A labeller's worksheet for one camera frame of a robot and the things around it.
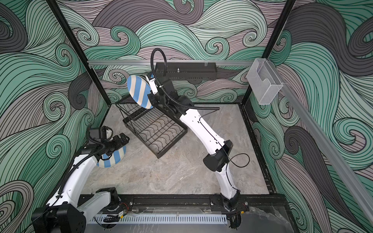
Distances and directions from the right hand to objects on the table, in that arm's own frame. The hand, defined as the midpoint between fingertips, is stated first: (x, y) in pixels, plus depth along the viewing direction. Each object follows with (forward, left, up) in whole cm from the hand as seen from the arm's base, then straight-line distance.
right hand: (149, 91), depth 70 cm
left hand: (-13, +18, -25) cm, 34 cm away
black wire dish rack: (+5, +4, -40) cm, 40 cm away
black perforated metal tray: (+25, -19, -5) cm, 32 cm away
